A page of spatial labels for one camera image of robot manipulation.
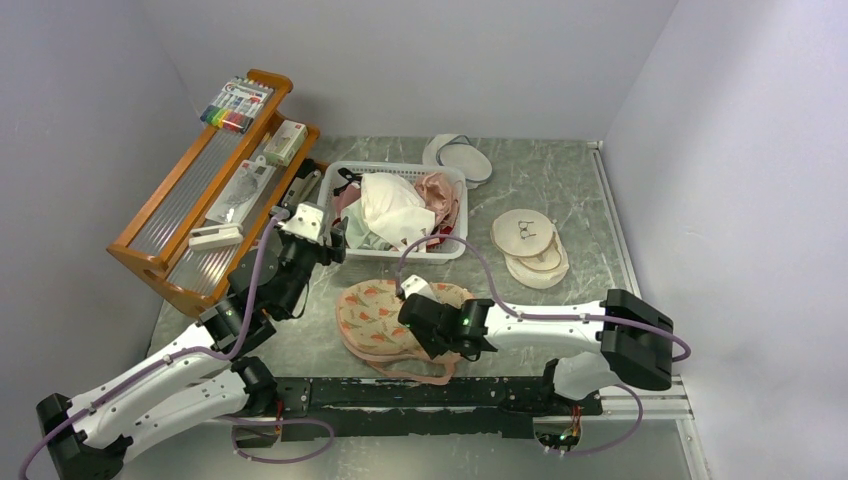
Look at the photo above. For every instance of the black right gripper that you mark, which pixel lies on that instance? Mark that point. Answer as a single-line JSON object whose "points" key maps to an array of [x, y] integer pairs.
{"points": [[432, 348]]}

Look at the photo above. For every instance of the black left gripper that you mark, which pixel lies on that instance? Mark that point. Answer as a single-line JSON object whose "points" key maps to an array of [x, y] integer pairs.
{"points": [[336, 250]]}

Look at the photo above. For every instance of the floral peach mesh laundry bag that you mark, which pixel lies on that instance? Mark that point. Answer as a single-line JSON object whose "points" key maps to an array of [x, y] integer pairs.
{"points": [[367, 316]]}

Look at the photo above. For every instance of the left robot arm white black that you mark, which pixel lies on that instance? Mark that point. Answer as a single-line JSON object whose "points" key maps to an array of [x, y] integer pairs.
{"points": [[206, 372]]}

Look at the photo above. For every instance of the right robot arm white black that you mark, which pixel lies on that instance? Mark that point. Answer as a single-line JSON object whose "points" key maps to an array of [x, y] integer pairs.
{"points": [[618, 340]]}

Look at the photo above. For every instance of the white cream bra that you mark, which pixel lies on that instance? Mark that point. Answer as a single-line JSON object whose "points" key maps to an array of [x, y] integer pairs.
{"points": [[393, 210]]}

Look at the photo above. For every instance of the pink satin bra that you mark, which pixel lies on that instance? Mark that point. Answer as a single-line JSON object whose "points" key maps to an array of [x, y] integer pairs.
{"points": [[441, 196]]}

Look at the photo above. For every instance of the white bag blue trim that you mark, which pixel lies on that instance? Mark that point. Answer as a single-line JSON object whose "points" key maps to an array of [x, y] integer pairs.
{"points": [[457, 151]]}

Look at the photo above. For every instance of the light green garment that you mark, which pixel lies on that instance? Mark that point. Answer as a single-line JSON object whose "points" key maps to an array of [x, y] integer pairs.
{"points": [[358, 234]]}

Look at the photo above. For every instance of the black stapler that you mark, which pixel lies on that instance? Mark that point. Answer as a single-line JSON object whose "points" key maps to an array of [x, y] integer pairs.
{"points": [[308, 176]]}

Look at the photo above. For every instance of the clear plastic packet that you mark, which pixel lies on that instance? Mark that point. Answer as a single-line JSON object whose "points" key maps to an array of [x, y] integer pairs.
{"points": [[241, 192]]}

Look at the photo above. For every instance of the white green small box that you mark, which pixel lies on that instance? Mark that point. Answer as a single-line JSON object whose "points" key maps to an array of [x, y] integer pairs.
{"points": [[282, 147]]}

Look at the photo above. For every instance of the wooden tiered shelf rack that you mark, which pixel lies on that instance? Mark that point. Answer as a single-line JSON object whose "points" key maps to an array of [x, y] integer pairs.
{"points": [[154, 246]]}

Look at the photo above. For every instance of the white clip tool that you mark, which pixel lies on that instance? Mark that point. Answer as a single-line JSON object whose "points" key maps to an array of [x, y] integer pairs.
{"points": [[215, 236]]}

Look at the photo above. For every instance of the coloured marker pen pack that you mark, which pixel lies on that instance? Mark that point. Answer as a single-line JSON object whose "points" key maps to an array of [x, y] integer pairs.
{"points": [[237, 105]]}

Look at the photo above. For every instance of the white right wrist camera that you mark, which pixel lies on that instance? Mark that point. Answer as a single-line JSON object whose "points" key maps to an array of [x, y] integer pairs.
{"points": [[416, 285]]}

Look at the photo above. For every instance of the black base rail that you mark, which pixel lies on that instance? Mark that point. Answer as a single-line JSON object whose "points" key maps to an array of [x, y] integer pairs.
{"points": [[371, 407]]}

